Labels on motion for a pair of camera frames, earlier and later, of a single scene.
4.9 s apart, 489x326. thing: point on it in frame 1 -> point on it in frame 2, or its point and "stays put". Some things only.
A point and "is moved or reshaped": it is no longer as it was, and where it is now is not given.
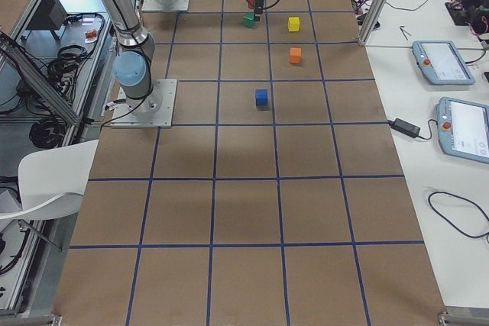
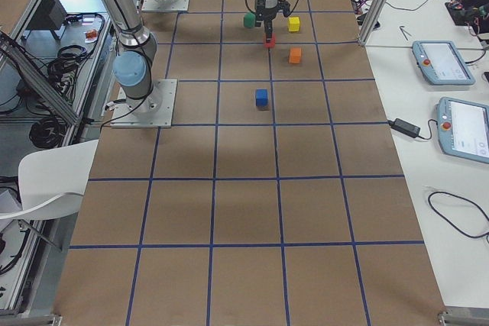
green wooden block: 249,20 stays put
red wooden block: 251,1 is moved or reshaped
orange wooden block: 295,55 stays put
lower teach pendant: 464,129 stays put
